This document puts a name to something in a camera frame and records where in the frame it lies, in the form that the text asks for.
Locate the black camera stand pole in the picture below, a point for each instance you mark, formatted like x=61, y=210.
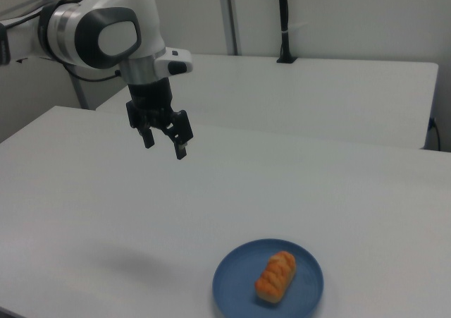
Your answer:
x=284, y=18

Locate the black box device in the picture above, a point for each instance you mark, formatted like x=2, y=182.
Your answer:
x=4, y=44

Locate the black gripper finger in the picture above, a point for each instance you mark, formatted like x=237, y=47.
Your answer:
x=181, y=150
x=148, y=138

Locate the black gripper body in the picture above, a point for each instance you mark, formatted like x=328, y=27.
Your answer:
x=151, y=101

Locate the blue round plate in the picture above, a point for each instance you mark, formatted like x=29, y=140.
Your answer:
x=239, y=279

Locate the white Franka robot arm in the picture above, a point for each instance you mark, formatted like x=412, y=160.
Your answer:
x=105, y=25

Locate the white table behind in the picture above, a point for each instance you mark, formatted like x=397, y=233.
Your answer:
x=282, y=96

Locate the orange bread loaf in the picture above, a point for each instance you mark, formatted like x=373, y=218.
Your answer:
x=276, y=271

